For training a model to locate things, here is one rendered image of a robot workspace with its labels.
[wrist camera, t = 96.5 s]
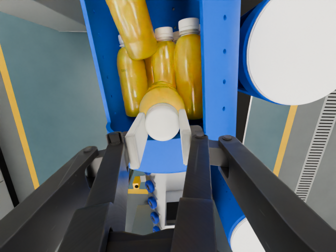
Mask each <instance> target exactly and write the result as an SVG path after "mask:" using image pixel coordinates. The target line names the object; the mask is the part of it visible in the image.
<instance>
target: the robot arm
mask: <svg viewBox="0 0 336 252"><path fill-rule="evenodd" d="M178 113H179V125H180V138H181V148H182V157H183V164H184V165H185V166H187V168H186V174H185V181H184V187H183V194H182V197H180V198H179V203H178V209H177V214H176V220H175V226H174V228H166V229H163V230H159V231H156V232H153V233H150V234H146V235H140V234H135V233H130V232H125V230H126V215H127V201H128V187H129V173H130V169H129V164H130V168H131V169H132V170H133V169H139V167H140V165H141V161H142V157H143V153H144V149H145V146H146V142H147V138H148V133H147V131H146V128H145V121H146V116H145V113H144V112H139V114H138V115H137V117H136V119H135V120H134V122H133V124H132V125H131V127H130V129H129V131H124V132H121V131H114V132H110V133H108V134H106V135H105V137H106V141H107V147H106V149H103V150H99V151H98V148H97V146H87V147H85V148H83V149H82V150H80V151H79V152H78V153H77V154H76V155H74V156H73V157H72V158H71V159H70V160H69V161H68V162H66V163H65V164H64V165H63V166H62V167H61V168H60V169H58V170H57V171H56V172H55V173H54V174H53V175H51V176H50V177H49V178H48V179H47V180H46V181H45V182H43V183H42V184H41V185H40V186H39V187H38V188H37V189H35V190H34V191H33V192H32V193H31V194H30V195H29V196H27V197H26V198H25V199H24V200H23V201H22V202H20V203H19V204H18V205H17V206H16V207H15V208H14V209H12V210H11V211H10V212H9V213H8V214H7V215H6V216H4V217H3V218H2V219H1V220H0V252H55V251H56V249H57V248H58V246H59V245H60V246H59V249H58V251H57V252H219V251H218V250H217V240H216V226H215V213H214V201H213V196H212V181H211V166H210V165H212V166H218V170H219V171H220V173H221V175H222V177H223V178H224V180H225V182H226V184H227V185H228V187H229V189H230V191H231V192H232V194H233V196H234V198H235V199H236V201H237V203H238V205H239V206H240V208H241V210H242V212H243V213H244V215H245V217H246V219H247V221H248V222H249V224H250V226H251V228H252V229H253V231H254V233H255V235H256V236H257V238H258V240H259V242H260V243H261V245H262V247H263V249H264V250H265V252H336V230H335V229H333V228H332V227H331V226H330V225H329V224H328V223H327V222H325V221H324V220H323V219H322V218H321V217H320V216H319V215H318V214H317V213H316V212H315V211H314V210H313V209H312V208H311V207H309V206H308V205H307V204H306V203H305V202H304V201H303V200H302V199H301V198H300V197H299V196H298V195H297V194H296V193H295V192H293V191H292V190H291V189H290V188H289V187H288V186H287V185H286V184H285V183H284V182H283V181H282V180H281V179H280V178H279V177H277V176H276V175H275V174H274V173H273V172H272V171H271V170H270V169H269V168H268V167H267V166H266V165H265V164H264V163H263V162H262V161H260V160H259V159H258V158H257V157H256V156H255V155H254V154H253V153H252V152H251V151H250V150H249V149H248V148H247V147H246V146H244V145H243V144H242V143H241V142H240V141H239V140H238V139H237V138H236V137H234V136H232V135H221V136H219V138H218V140H210V139H209V137H208V136H207V135H206V134H204V132H203V129H202V127H201V126H199V125H189V121H188V118H187V114H186V110H185V109H179V110H178ZM85 174H86V175H85ZM60 243H61V244H60Z"/></svg>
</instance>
